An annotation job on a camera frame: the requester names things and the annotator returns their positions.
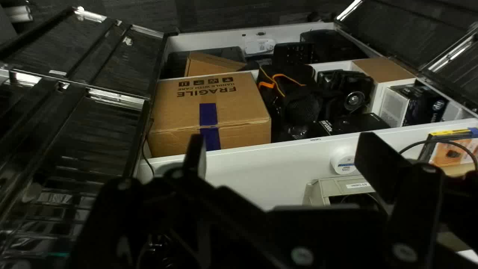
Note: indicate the tall steel tray rack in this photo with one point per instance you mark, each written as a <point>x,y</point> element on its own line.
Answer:
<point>75,125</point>

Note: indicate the black hard case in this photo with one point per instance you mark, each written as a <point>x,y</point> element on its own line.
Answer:
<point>330,45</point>

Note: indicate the white tape roll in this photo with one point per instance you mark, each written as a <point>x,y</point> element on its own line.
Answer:
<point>344,163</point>

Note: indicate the black round fan device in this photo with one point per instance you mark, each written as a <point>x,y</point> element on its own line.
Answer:
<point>348,98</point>

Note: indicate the cardboard box with blue tape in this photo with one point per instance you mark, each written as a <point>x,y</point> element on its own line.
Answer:
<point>233,117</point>

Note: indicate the book with yellow blue cover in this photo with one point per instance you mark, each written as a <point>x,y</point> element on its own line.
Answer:
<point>463,148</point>

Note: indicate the white box with tan lid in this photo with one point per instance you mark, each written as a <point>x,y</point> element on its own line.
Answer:
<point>383,75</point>

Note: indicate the white metal shelf unit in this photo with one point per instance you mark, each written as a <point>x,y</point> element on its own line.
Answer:
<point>259,172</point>

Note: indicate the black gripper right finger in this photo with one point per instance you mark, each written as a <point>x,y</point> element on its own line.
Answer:
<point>398,199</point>

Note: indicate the black electronic device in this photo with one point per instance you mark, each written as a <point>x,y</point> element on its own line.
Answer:
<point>293,113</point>

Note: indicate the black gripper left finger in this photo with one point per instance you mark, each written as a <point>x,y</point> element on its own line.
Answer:
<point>194,157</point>

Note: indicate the plain brown cardboard box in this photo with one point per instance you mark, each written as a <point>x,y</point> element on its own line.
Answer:
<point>209,66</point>

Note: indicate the steel slatted rack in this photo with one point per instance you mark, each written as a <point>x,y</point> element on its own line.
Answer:
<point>398,24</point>

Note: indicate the black boxy device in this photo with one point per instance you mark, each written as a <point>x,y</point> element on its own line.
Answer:
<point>418,102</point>

